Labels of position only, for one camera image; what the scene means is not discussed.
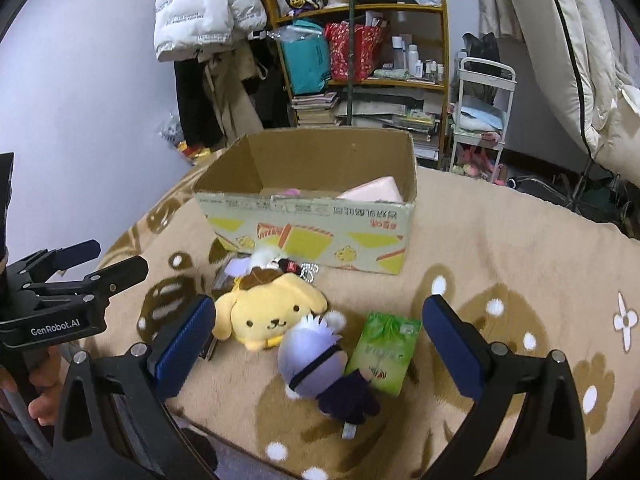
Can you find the light blue cloth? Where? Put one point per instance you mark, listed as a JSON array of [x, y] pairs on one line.
[[477, 117]]

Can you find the white plush toy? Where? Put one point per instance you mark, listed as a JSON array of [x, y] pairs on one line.
[[375, 191]]

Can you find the wooden shelf rack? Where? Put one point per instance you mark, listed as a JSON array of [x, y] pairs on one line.
[[390, 6]]

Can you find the yellow dog plush toy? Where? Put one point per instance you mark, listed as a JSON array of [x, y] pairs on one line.
[[270, 312]]

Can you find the white mattress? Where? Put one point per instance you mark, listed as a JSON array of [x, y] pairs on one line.
[[585, 25]]

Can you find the lavender-haired plush doll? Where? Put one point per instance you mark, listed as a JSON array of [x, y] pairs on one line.
[[312, 360]]

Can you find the small lavender pouch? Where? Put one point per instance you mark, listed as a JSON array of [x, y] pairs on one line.
[[241, 266]]

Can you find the small pink soft toy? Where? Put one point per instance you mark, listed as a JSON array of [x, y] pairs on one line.
[[287, 192]]

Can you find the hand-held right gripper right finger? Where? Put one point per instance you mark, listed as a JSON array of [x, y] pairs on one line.
[[450, 347]]

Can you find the neat stack of books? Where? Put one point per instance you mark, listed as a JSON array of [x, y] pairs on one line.
[[315, 110]]

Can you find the black coat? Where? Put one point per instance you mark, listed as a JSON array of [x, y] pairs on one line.
[[195, 105]]

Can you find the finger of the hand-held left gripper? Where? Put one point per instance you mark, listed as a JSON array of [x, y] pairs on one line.
[[122, 270], [75, 254]]

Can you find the teal paper bag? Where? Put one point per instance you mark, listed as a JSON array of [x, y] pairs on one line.
[[305, 65]]

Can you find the green pole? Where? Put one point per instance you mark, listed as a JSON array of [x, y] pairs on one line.
[[351, 60]]

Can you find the red gift bag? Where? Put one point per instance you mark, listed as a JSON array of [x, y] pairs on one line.
[[350, 55]]

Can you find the black bag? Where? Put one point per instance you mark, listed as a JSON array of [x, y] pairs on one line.
[[480, 50]]

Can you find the metal frame stand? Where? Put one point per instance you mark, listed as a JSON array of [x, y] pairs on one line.
[[565, 190]]

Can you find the white trolley cart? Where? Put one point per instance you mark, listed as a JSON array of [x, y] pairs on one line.
[[487, 81]]

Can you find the green tissue pack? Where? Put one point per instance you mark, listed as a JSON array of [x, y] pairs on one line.
[[385, 350]]

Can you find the printed cardboard box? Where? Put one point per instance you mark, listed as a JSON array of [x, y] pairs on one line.
[[310, 232]]

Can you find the beige printed blanket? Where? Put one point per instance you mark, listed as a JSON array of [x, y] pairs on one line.
[[480, 265]]

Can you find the black garment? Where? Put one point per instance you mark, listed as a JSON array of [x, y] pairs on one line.
[[267, 85]]

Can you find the group of cosmetic bottles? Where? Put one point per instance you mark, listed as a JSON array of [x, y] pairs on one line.
[[414, 62]]

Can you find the plastic bag with items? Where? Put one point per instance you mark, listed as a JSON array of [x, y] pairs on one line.
[[177, 132]]

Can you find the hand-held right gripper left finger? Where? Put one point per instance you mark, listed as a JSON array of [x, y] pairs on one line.
[[186, 345]]

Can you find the white puffer jacket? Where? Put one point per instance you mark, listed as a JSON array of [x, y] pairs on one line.
[[200, 5]]

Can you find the beige coat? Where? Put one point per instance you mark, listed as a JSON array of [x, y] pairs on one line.
[[235, 105]]

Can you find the messy pile of books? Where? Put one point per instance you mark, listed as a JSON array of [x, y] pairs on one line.
[[400, 125]]

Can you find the person's left hand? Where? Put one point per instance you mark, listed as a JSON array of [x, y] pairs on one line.
[[42, 397]]

